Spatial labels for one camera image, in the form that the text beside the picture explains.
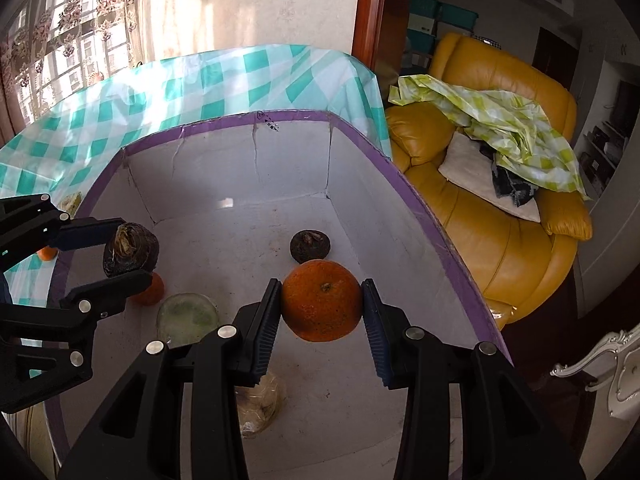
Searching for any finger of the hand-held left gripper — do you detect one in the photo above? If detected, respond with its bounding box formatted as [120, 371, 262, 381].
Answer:
[0, 193, 127, 273]
[0, 269, 154, 415]

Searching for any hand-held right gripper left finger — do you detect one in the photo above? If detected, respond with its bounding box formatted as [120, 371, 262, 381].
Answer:
[59, 278, 282, 480]

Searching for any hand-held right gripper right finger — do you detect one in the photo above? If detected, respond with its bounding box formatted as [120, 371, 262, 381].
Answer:
[361, 278, 586, 480]

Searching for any dark water chestnut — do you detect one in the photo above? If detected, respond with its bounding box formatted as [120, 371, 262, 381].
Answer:
[290, 229, 331, 264]
[102, 221, 161, 278]

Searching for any small green fruit half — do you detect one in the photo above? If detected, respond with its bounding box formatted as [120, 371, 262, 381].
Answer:
[156, 292, 221, 346]

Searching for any purple cardboard box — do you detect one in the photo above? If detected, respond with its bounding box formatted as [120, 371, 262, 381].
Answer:
[44, 108, 513, 480]

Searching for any yellow leather sofa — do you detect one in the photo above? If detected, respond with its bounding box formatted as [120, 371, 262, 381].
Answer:
[385, 32, 593, 331]

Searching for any teal white checked tablecloth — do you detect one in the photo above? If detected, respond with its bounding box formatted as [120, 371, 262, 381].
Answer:
[0, 42, 393, 306]

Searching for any white pillow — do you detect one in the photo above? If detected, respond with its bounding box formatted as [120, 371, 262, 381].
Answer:
[439, 131, 542, 223]

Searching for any dark patterned cloth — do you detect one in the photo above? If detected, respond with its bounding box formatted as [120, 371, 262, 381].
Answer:
[480, 142, 541, 208]

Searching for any floral lace curtain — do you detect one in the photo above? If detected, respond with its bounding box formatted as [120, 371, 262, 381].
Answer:
[0, 0, 138, 126]

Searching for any white shelf cabinet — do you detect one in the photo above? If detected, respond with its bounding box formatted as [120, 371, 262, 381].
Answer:
[572, 55, 640, 318]

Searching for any green white checked cloth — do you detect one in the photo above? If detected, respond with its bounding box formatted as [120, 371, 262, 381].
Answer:
[389, 74, 591, 201]

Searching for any white ornate cabinet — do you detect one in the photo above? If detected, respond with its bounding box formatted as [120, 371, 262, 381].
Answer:
[550, 322, 640, 421]

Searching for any dark wooden door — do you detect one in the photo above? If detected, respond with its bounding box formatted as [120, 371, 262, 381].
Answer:
[532, 27, 583, 106]

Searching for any wooden door frame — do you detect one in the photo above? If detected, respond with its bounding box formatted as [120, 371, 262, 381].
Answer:
[350, 0, 416, 76]

